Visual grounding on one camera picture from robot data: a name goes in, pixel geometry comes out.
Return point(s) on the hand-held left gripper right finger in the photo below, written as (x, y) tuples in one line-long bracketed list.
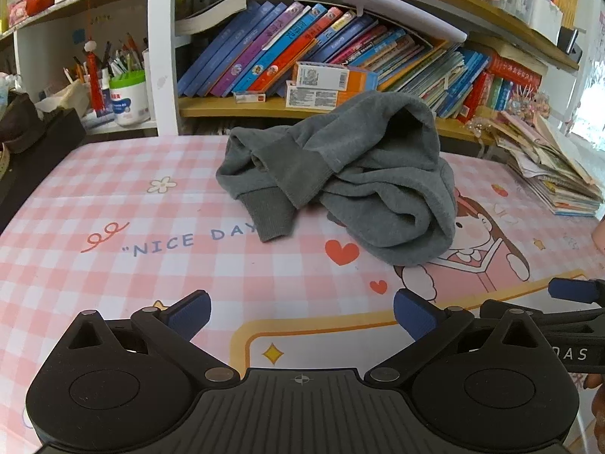
[(416, 314)]

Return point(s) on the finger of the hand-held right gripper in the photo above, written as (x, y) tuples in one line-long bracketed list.
[(494, 306), (572, 289)]

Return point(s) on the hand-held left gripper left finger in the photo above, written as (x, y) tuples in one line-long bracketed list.
[(189, 314)]

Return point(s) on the grey sweater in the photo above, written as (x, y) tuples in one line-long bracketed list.
[(378, 175)]

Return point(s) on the person's right hand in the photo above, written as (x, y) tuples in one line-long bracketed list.
[(600, 404)]

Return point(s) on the pile of paper booklets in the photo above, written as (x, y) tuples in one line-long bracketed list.
[(543, 165)]

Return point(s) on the pink checked tablecloth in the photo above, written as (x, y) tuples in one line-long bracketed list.
[(118, 208)]

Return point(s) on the dark bag on left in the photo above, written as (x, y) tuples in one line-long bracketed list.
[(42, 151)]

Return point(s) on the white jar green lid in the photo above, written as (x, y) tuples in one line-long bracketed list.
[(130, 101)]

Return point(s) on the small white red box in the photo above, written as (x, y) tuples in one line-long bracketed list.
[(250, 98)]

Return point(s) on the orange white box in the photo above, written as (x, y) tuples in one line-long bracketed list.
[(312, 98), (326, 75)]

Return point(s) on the red tassel ornament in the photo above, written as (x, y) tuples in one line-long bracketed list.
[(94, 85)]

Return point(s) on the brown bag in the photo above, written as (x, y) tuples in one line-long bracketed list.
[(16, 123)]

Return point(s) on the white wooden bookshelf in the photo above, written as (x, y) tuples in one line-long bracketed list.
[(163, 56)]

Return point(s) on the bunch of pens and pencils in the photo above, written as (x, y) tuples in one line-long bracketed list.
[(125, 56)]

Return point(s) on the row of colourful books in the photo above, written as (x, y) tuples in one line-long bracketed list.
[(264, 42)]

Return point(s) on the white flat case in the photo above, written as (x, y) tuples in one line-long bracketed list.
[(401, 12)]

